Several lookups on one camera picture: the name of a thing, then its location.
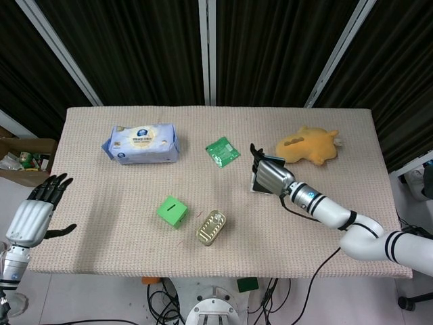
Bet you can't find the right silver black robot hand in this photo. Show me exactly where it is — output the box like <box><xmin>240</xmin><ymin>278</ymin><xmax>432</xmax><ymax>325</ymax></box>
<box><xmin>249</xmin><ymin>142</ymin><xmax>295</xmax><ymax>198</ymax></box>

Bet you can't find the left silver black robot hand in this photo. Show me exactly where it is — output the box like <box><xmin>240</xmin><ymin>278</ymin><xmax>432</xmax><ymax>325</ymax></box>
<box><xmin>5</xmin><ymin>173</ymin><xmax>77</xmax><ymax>248</ymax></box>

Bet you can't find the black smartphone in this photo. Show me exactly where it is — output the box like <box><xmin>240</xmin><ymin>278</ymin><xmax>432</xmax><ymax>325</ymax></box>
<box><xmin>252</xmin><ymin>154</ymin><xmax>287</xmax><ymax>194</ymax></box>

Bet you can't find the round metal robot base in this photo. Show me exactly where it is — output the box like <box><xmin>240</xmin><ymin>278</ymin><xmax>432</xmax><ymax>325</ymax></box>
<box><xmin>184</xmin><ymin>279</ymin><xmax>248</xmax><ymax>325</ymax></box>

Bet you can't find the yellow plush toy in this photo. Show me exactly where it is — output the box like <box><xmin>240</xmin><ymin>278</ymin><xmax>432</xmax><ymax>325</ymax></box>
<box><xmin>274</xmin><ymin>125</ymin><xmax>342</xmax><ymax>167</ymax></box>

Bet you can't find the green foil sachet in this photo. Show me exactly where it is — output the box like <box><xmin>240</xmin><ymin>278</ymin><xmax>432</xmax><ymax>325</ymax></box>
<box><xmin>205</xmin><ymin>135</ymin><xmax>241</xmax><ymax>167</ymax></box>

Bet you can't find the cardboard box with clutter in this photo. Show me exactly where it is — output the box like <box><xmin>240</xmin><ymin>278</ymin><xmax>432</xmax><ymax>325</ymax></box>
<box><xmin>0</xmin><ymin>127</ymin><xmax>58</xmax><ymax>188</ymax></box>

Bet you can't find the gold tin can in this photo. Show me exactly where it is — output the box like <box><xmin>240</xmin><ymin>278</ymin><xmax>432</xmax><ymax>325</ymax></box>
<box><xmin>196</xmin><ymin>210</ymin><xmax>227</xmax><ymax>247</ymax></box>

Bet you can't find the green cube box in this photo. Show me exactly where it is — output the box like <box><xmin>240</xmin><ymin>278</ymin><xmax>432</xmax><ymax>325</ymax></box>
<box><xmin>156</xmin><ymin>195</ymin><xmax>189</xmax><ymax>230</ymax></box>

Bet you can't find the green block under table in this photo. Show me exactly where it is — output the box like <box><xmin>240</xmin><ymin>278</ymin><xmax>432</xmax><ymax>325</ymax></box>
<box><xmin>236</xmin><ymin>277</ymin><xmax>260</xmax><ymax>294</ymax></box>

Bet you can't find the pink woven tablecloth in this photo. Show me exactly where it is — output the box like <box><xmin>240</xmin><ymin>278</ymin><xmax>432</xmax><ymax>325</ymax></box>
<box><xmin>26</xmin><ymin>106</ymin><xmax>413</xmax><ymax>280</ymax></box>

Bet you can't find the black curtain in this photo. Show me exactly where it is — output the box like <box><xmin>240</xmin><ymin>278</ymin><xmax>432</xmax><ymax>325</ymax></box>
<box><xmin>214</xmin><ymin>0</ymin><xmax>360</xmax><ymax>108</ymax></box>
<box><xmin>0</xmin><ymin>0</ymin><xmax>93</xmax><ymax>139</ymax></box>
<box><xmin>316</xmin><ymin>0</ymin><xmax>433</xmax><ymax>173</ymax></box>
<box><xmin>33</xmin><ymin>0</ymin><xmax>208</xmax><ymax>106</ymax></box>

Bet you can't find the blue tissue pack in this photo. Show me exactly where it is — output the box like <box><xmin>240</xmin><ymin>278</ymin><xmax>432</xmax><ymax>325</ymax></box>
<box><xmin>101</xmin><ymin>123</ymin><xmax>179</xmax><ymax>166</ymax></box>

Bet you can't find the white bag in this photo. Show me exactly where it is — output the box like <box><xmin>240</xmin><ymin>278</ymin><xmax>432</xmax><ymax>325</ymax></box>
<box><xmin>401</xmin><ymin>165</ymin><xmax>428</xmax><ymax>200</ymax></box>

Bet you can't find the black tripod foot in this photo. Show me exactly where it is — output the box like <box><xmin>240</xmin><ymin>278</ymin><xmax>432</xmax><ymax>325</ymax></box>
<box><xmin>397</xmin><ymin>290</ymin><xmax>433</xmax><ymax>311</ymax></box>

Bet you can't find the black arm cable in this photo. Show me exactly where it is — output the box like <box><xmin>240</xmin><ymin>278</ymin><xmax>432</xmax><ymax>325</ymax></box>
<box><xmin>297</xmin><ymin>246</ymin><xmax>342</xmax><ymax>325</ymax></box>

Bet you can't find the white frame post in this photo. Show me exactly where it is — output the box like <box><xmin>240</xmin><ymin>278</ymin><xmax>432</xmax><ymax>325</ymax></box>
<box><xmin>198</xmin><ymin>0</ymin><xmax>218</xmax><ymax>106</ymax></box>
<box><xmin>303</xmin><ymin>0</ymin><xmax>377</xmax><ymax>109</ymax></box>
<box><xmin>13</xmin><ymin>0</ymin><xmax>103</xmax><ymax>106</ymax></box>

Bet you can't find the black cable tangle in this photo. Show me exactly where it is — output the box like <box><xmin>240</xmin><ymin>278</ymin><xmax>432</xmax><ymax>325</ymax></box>
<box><xmin>145</xmin><ymin>277</ymin><xmax>186</xmax><ymax>325</ymax></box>

